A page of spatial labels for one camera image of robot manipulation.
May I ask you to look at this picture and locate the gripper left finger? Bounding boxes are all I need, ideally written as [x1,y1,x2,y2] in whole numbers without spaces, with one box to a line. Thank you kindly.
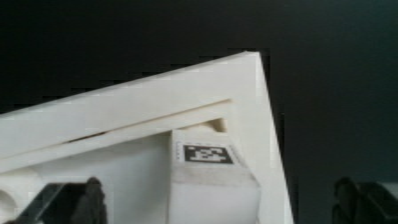
[11,177,109,224]

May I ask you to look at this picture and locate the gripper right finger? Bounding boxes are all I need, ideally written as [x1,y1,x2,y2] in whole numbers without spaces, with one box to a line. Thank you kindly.
[333,177,398,224]

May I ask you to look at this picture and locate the white square tabletop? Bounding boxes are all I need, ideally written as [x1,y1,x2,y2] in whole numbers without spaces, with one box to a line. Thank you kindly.
[0,52,294,224]

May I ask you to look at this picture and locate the white table leg with tag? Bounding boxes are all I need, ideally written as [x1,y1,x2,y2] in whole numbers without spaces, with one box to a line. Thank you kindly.
[168,130,262,224]

